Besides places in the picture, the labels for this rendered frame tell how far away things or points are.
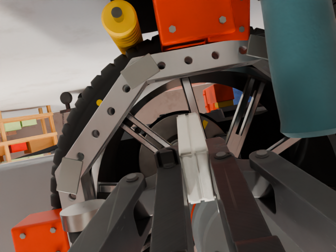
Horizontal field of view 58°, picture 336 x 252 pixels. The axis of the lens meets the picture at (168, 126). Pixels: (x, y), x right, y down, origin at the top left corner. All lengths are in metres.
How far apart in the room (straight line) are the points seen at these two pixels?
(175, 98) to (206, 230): 10.23
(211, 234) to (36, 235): 0.30
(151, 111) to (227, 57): 10.08
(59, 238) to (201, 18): 0.42
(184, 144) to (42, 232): 0.43
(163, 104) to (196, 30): 10.07
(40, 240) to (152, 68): 0.33
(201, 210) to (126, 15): 0.32
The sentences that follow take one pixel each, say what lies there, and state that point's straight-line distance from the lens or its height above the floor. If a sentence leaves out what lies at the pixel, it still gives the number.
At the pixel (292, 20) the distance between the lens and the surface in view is 0.42.
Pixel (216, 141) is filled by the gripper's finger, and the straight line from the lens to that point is 0.18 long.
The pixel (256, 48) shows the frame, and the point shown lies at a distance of 0.52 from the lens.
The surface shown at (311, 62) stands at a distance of 0.41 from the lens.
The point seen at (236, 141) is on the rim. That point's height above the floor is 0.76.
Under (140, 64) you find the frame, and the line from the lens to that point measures 0.50.
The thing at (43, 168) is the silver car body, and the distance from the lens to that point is 1.00.
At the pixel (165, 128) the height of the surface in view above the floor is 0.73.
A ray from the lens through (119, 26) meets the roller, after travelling 0.52.
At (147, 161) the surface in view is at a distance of 1.04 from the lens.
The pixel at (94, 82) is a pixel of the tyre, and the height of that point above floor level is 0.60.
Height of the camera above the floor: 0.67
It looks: 3 degrees up
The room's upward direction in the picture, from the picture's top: 169 degrees clockwise
